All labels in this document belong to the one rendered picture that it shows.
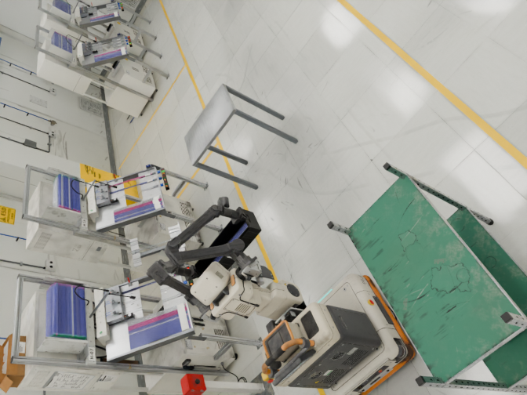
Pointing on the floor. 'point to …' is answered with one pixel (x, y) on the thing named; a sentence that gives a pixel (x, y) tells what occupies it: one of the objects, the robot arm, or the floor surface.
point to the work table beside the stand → (222, 116)
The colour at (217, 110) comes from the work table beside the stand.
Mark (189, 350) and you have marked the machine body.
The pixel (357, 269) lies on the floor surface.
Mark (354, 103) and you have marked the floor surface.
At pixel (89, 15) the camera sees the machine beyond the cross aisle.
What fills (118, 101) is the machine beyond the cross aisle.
